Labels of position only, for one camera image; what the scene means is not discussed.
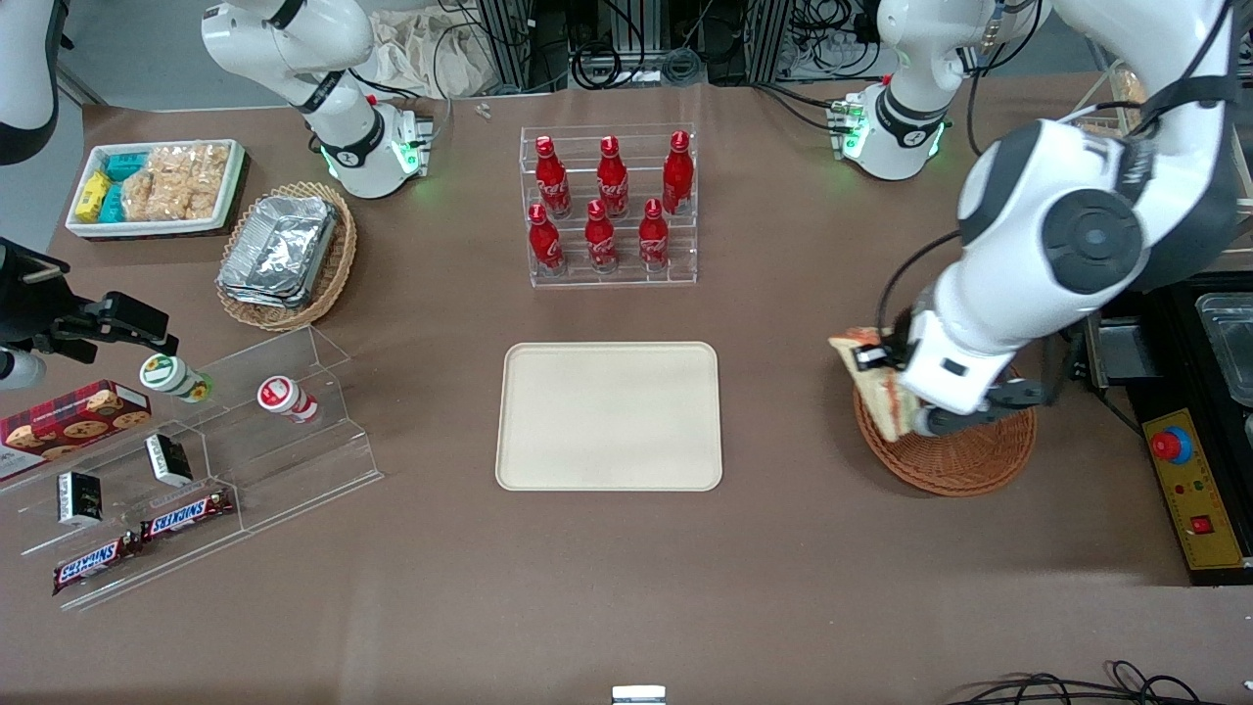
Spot triangle sandwich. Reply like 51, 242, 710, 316
829, 326, 923, 444

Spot beige cloth bag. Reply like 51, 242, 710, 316
370, 10, 492, 99

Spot grey metal bracket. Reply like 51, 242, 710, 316
1082, 321, 1137, 390

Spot stack of foil containers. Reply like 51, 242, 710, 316
217, 194, 340, 309

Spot white plastic snack bin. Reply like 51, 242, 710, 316
67, 140, 246, 239

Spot Snickers chocolate bar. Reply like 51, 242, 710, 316
52, 534, 143, 596
140, 488, 236, 542

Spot red label yogurt bottle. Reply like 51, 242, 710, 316
257, 377, 319, 424

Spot clear acrylic bottle rack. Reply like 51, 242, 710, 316
519, 122, 699, 288

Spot red cola bottle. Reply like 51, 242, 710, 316
597, 136, 629, 218
638, 199, 671, 271
535, 135, 572, 218
584, 199, 619, 273
663, 130, 695, 216
529, 203, 566, 273

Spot red plaid cookie box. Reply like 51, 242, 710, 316
0, 380, 153, 481

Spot oval tan wicker basket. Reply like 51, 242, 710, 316
215, 181, 358, 332

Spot clear acrylic stepped shelf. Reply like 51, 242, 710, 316
0, 326, 383, 613

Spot black cable bundle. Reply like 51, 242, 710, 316
431, 0, 882, 91

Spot round brown wicker basket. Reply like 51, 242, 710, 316
854, 387, 1037, 497

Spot green label yogurt bottle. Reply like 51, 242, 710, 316
139, 354, 214, 404

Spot cream rectangular tray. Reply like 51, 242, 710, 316
495, 342, 723, 493

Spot black equipment base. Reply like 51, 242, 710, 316
1126, 274, 1253, 588

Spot small black snack box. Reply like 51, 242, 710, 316
145, 434, 194, 488
57, 472, 104, 527

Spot yellow emergency stop control box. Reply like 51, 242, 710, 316
1143, 409, 1249, 571

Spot stainless steel pan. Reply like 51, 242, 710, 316
1194, 292, 1253, 407

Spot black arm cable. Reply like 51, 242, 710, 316
874, 230, 965, 339

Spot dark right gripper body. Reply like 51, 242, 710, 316
0, 240, 99, 352

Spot yellow snack packet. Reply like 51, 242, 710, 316
76, 171, 111, 222

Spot clear bag of crackers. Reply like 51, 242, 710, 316
122, 144, 232, 222

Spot black floor cables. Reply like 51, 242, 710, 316
945, 661, 1253, 705

